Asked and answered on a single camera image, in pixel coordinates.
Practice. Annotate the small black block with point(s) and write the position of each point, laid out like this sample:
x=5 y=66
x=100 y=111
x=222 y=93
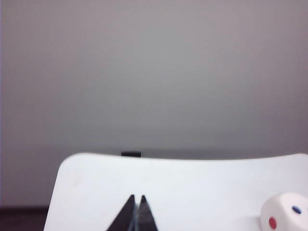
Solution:
x=131 y=154

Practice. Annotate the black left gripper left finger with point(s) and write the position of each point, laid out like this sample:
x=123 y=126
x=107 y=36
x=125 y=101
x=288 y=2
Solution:
x=125 y=216

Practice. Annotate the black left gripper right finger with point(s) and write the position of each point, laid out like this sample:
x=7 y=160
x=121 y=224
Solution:
x=146 y=216

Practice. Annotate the white die with coloured pips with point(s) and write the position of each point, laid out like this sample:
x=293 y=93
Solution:
x=286 y=214

